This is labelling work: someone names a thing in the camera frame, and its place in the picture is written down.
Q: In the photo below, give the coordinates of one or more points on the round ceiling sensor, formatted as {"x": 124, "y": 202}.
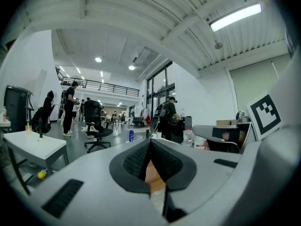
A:
{"x": 218, "y": 45}

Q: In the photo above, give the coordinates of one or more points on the black mezzanine railing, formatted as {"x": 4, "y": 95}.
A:
{"x": 127, "y": 91}

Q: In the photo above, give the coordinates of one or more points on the grey roller blind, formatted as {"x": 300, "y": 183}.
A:
{"x": 254, "y": 86}

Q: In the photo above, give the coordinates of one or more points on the pink white cloth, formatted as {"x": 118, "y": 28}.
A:
{"x": 90, "y": 128}

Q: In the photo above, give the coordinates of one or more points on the person's right hand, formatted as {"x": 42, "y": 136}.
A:
{"x": 242, "y": 139}

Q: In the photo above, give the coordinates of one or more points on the large clear water jug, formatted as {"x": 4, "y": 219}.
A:
{"x": 188, "y": 138}
{"x": 200, "y": 143}

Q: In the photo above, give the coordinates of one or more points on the ceiling air conditioner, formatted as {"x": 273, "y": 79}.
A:
{"x": 141, "y": 55}

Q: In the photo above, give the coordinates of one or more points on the clear glass cup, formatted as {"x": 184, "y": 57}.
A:
{"x": 140, "y": 138}

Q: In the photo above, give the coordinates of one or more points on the yellow brush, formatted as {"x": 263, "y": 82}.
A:
{"x": 41, "y": 174}

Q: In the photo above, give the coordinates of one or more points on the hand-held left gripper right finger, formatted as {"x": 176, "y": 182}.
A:
{"x": 207, "y": 173}

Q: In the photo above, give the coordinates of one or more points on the long ceiling lamp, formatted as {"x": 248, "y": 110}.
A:
{"x": 235, "y": 16}

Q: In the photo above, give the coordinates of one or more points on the blue bottle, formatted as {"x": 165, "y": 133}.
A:
{"x": 131, "y": 135}

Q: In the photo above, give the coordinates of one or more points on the cardboard box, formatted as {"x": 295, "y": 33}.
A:
{"x": 225, "y": 122}

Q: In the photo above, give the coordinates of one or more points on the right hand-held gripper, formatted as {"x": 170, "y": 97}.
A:
{"x": 265, "y": 116}

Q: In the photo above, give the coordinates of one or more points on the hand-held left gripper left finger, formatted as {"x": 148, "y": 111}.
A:
{"x": 101, "y": 173}

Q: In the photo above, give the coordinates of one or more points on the white cup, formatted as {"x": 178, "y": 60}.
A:
{"x": 153, "y": 136}

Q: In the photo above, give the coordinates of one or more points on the white side table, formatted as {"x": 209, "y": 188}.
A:
{"x": 35, "y": 147}

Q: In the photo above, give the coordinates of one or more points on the round ceiling light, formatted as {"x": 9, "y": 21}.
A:
{"x": 131, "y": 67}
{"x": 98, "y": 59}

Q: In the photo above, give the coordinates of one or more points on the black-framed window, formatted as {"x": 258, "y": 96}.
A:
{"x": 162, "y": 79}

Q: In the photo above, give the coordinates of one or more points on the black hard-shell backpack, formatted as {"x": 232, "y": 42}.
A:
{"x": 156, "y": 121}

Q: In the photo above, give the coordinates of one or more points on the black office chair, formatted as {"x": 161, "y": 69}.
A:
{"x": 92, "y": 113}
{"x": 47, "y": 107}

